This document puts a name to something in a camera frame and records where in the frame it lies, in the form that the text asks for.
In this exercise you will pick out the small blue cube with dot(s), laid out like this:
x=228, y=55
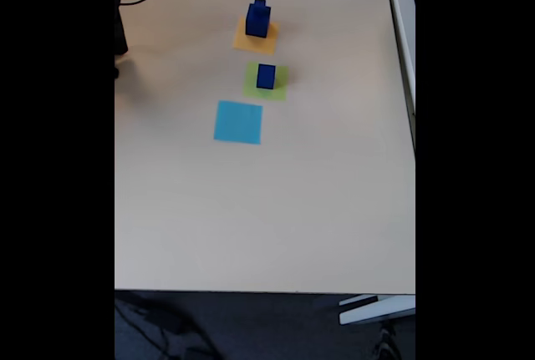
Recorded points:
x=260, y=4

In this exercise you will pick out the orange paper square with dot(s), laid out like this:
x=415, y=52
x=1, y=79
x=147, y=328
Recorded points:
x=255, y=44

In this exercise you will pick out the green paper square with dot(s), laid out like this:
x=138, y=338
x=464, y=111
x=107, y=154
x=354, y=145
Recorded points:
x=280, y=90

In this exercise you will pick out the light blue paper square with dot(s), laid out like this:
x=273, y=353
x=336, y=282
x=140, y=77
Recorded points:
x=238, y=123

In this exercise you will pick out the large blue cube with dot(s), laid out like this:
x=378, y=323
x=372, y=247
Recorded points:
x=256, y=23

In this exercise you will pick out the medium blue cube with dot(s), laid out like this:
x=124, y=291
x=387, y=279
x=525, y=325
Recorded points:
x=266, y=77

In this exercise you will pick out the white neighbouring table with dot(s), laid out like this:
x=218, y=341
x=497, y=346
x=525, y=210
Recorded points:
x=403, y=34

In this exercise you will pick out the white table leg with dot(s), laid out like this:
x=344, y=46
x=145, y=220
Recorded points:
x=376, y=310

